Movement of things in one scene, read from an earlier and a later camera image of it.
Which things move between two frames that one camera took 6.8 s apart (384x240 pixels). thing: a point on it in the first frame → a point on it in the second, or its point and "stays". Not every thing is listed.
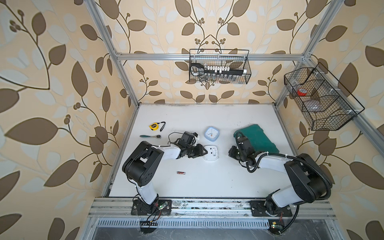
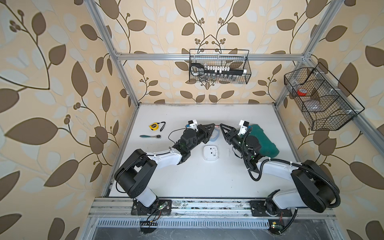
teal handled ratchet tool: [158, 136] stays
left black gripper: [199, 151] → [205, 133]
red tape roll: [302, 92] stays
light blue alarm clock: [211, 133] stays
